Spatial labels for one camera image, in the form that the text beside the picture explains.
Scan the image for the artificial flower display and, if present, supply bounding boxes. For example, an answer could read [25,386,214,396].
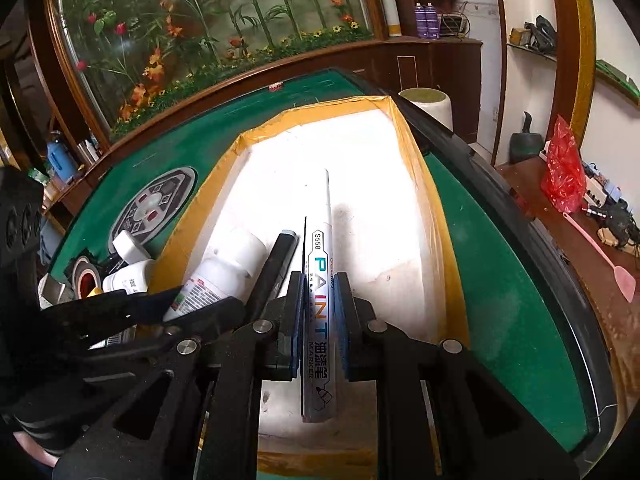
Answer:
[47,0,376,141]

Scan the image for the silver paint marker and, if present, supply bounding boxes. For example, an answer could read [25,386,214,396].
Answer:
[301,168,338,424]

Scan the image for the white box with yellow tape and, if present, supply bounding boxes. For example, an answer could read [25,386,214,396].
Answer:
[149,94,471,480]

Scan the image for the curved wooden cabinet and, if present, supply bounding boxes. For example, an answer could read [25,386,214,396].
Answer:
[40,37,483,231]

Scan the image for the white rectangular block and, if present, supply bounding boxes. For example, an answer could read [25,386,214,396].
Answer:
[112,230,152,266]

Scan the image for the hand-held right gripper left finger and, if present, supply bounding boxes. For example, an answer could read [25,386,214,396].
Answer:
[52,271,307,480]

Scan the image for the blue thermos jug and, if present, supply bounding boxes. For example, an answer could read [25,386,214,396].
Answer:
[46,132,78,181]

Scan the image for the black bag on shelf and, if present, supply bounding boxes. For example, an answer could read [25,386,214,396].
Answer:
[527,15,558,53]

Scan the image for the white labelled plastic bottle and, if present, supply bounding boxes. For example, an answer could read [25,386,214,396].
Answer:
[102,259,157,295]
[162,227,271,323]

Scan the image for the pink fly swatter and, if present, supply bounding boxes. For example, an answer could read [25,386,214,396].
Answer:
[562,212,637,303]

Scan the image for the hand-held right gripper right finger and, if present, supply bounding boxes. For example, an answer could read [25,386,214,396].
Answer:
[333,272,581,480]

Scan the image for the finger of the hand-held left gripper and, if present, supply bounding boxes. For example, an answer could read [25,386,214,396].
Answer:
[42,284,190,342]
[89,295,247,361]

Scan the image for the black tool with cables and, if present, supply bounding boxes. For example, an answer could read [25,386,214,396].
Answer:
[582,200,640,251]

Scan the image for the dark green pot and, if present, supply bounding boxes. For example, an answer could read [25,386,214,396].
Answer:
[509,111,545,163]

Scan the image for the red plastic bag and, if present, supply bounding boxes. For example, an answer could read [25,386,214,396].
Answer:
[540,115,587,213]

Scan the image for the wooden side table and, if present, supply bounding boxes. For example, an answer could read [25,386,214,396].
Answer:
[495,157,640,361]

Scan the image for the round mahjong table control panel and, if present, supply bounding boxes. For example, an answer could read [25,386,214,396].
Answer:
[109,166,198,261]

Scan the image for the dark grey tape roll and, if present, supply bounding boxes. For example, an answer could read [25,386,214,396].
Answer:
[71,256,104,301]

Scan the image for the person's left forearm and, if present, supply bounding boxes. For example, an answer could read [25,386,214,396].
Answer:
[14,430,58,467]

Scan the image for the white power strip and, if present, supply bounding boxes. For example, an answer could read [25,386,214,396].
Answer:
[582,170,623,206]

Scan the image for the black marker with grey end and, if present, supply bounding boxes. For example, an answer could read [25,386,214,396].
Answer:
[247,230,301,322]

